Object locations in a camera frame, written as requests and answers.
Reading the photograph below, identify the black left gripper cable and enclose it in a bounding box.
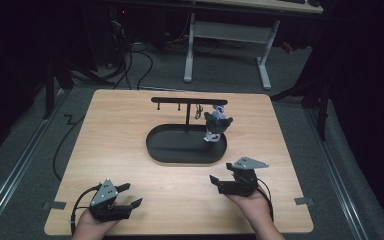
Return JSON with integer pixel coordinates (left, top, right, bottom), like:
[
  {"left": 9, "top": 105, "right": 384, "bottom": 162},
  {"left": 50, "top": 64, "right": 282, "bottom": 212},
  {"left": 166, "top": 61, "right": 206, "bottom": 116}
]
[{"left": 69, "top": 183, "right": 103, "bottom": 238}]

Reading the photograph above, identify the grey tape strip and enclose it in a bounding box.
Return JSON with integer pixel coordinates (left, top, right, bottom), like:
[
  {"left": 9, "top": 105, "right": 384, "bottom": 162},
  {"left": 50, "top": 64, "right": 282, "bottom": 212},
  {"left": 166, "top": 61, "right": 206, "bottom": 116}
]
[
  {"left": 293, "top": 196, "right": 315, "bottom": 206},
  {"left": 43, "top": 200, "right": 67, "bottom": 211}
]

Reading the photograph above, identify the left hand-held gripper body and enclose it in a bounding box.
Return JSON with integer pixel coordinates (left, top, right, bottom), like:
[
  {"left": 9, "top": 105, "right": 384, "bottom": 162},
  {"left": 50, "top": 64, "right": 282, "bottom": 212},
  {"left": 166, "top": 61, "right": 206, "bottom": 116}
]
[{"left": 88, "top": 177, "right": 135, "bottom": 223}]

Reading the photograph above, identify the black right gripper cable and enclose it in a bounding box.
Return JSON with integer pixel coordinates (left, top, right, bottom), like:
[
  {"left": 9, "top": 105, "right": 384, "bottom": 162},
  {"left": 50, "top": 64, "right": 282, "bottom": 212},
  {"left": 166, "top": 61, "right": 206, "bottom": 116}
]
[{"left": 255, "top": 177, "right": 275, "bottom": 223}]

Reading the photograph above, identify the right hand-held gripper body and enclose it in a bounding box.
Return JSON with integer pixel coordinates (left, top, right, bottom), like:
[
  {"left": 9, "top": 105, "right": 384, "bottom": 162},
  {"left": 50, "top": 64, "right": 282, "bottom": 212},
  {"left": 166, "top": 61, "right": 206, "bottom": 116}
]
[{"left": 218, "top": 156, "right": 270, "bottom": 198}]

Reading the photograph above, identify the black and white plush keychain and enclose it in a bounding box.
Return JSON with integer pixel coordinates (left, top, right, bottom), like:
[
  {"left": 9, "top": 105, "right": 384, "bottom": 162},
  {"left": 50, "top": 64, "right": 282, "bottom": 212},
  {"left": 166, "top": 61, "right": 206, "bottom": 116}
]
[{"left": 203, "top": 104, "right": 234, "bottom": 143}]

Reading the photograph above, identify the bundle of black cables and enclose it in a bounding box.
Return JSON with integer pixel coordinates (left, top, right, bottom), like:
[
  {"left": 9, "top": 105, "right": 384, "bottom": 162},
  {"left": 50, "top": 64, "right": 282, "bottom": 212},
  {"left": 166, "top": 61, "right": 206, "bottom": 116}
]
[{"left": 108, "top": 19, "right": 155, "bottom": 92}]

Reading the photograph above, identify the white-legged wooden desk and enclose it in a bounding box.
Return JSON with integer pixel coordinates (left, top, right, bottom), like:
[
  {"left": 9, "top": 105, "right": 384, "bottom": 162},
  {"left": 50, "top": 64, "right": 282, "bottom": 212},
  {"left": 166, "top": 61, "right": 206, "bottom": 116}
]
[{"left": 183, "top": 0, "right": 324, "bottom": 92}]

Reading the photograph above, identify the black metal stand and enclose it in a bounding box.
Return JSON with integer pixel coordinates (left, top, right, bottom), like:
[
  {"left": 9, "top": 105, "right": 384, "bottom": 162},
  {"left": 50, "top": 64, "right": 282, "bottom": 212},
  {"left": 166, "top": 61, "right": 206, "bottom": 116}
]
[
  {"left": 270, "top": 74, "right": 332, "bottom": 142},
  {"left": 42, "top": 56, "right": 116, "bottom": 120}
]

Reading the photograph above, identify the metal floor rail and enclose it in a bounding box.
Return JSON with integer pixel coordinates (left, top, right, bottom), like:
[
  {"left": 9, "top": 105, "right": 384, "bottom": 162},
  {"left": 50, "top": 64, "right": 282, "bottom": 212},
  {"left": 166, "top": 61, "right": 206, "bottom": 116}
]
[
  {"left": 304, "top": 108, "right": 369, "bottom": 240},
  {"left": 0, "top": 89, "right": 68, "bottom": 234}
]

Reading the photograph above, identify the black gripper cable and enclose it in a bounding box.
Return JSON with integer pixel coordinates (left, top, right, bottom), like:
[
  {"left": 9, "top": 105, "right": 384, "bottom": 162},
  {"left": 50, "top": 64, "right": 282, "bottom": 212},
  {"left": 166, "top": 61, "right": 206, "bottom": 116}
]
[
  {"left": 255, "top": 177, "right": 275, "bottom": 223},
  {"left": 69, "top": 183, "right": 103, "bottom": 238}
]

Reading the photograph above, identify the black hook rack with tray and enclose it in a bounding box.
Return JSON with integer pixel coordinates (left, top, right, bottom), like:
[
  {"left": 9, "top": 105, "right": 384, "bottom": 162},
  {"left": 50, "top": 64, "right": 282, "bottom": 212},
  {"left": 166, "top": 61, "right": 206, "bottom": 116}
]
[{"left": 145, "top": 96, "right": 229, "bottom": 165}]

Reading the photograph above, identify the person's right hand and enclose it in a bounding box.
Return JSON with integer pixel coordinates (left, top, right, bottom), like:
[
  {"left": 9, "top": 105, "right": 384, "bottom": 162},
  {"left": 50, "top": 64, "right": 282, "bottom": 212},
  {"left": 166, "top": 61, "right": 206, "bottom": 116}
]
[{"left": 225, "top": 186, "right": 274, "bottom": 233}]

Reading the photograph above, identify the black floor cable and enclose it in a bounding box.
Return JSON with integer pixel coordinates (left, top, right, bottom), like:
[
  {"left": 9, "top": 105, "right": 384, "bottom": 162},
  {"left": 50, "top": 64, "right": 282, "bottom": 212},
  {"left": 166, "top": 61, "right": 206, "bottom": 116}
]
[{"left": 52, "top": 114, "right": 86, "bottom": 182}]

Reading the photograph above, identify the person's left hand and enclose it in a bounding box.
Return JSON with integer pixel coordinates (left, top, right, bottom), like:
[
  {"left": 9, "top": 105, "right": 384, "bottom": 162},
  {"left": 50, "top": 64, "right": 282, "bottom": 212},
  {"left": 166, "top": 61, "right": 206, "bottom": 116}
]
[{"left": 71, "top": 209, "right": 121, "bottom": 240}]

